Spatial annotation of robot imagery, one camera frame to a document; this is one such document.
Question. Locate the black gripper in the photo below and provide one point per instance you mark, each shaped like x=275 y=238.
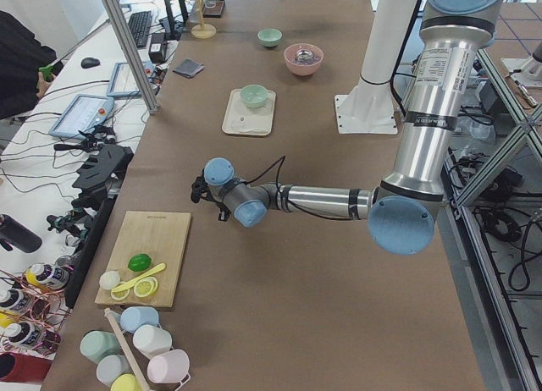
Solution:
x=197 y=191

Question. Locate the green bowl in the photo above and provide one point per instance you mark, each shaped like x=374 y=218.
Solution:
x=269 y=37
x=254 y=96

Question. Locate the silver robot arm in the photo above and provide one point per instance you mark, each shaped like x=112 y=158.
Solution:
x=402 y=210

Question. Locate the wooden cutting board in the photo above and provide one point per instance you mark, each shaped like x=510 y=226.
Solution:
x=150 y=246

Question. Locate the yellow plastic knife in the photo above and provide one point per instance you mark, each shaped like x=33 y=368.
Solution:
x=131 y=283

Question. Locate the cream serving tray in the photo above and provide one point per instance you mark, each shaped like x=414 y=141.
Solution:
x=242 y=120

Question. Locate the green lime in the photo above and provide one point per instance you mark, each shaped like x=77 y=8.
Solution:
x=139 y=262

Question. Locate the lemon slice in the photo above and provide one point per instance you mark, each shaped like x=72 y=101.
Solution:
x=145 y=287
x=120 y=295

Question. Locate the green bowl on tray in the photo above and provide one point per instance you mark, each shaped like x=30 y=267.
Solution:
x=254 y=96

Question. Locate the white garlic bulb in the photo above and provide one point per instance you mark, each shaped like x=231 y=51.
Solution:
x=109 y=280

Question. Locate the blue cup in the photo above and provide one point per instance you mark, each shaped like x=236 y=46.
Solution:
x=134 y=317

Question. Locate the white cup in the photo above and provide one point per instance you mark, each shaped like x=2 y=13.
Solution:
x=151 y=340

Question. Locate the pink cup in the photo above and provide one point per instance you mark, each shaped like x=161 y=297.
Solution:
x=169 y=367

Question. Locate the teach pendant tablet far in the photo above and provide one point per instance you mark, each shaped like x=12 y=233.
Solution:
x=122 y=83

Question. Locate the teach pendant tablet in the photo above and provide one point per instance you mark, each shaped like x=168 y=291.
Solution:
x=122 y=83
x=81 y=116

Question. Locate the pink bowl with ice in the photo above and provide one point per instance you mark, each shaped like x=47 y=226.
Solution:
x=302 y=70

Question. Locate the teach pendant tablet near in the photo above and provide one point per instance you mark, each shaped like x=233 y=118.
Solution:
x=81 y=116

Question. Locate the wooden mug tree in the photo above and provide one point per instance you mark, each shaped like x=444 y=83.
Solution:
x=202 y=30

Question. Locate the green cup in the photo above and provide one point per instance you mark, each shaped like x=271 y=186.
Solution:
x=96 y=345

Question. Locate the black power adapter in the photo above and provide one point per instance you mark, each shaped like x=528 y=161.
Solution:
x=158 y=47

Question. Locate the yellow paint bottle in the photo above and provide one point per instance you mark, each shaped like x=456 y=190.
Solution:
x=50 y=276

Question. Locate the grey cup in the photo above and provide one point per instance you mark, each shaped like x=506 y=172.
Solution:
x=110 y=368

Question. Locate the yellow cup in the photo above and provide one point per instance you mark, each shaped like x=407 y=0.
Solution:
x=126 y=382

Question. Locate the black computer mouse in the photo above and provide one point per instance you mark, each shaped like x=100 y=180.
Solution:
x=89 y=62

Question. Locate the black keyboard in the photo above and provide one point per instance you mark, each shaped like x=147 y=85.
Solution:
x=139 y=25

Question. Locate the black water bottle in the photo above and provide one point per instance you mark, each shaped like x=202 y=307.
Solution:
x=16 y=235

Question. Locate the aluminium frame post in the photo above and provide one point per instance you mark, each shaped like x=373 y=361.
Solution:
x=128 y=47

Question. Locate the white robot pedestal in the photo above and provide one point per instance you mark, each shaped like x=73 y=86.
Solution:
x=369 y=107

